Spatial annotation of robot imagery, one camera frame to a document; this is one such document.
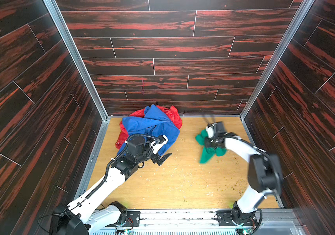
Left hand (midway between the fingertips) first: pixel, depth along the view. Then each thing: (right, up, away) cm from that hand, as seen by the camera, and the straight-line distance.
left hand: (165, 145), depth 74 cm
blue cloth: (-8, +12, +17) cm, 23 cm away
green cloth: (+27, -8, +19) cm, 34 cm away
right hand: (+29, +1, +21) cm, 36 cm away
